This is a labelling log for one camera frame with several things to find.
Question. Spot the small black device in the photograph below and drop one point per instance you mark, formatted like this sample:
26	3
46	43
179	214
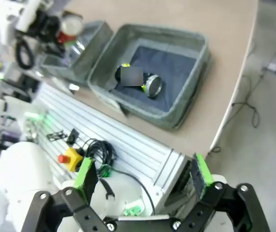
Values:
72	136

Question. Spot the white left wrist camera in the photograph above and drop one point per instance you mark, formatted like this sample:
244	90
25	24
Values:
27	14

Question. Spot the large clear plastic bottle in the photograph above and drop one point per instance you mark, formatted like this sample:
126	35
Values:
76	48

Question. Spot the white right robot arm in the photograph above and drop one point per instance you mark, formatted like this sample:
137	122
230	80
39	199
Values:
17	183

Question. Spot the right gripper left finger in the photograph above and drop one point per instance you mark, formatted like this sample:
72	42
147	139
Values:
80	200

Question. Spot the grey fabric basket for plastic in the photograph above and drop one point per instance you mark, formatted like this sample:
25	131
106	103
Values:
92	53

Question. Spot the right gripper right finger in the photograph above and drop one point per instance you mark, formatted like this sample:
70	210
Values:
225	210

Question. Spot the black can with silver top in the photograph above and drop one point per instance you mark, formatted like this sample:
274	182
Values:
153	85

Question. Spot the grey fabric basket for cans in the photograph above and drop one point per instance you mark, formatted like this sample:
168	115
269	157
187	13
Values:
184	96

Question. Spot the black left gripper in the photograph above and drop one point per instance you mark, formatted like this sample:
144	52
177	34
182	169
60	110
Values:
47	29

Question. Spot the white sign reading Can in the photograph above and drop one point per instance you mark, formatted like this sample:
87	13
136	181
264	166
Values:
121	108

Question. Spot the crushed red soda can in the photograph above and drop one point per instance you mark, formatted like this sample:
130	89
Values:
71	27

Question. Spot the yellow emergency stop button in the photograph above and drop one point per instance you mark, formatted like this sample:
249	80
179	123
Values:
71	159

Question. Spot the white sign reading Plastic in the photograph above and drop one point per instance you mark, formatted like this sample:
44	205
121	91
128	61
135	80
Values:
73	88

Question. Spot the aluminium profile frame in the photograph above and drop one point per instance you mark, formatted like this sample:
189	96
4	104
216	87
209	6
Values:
133	145

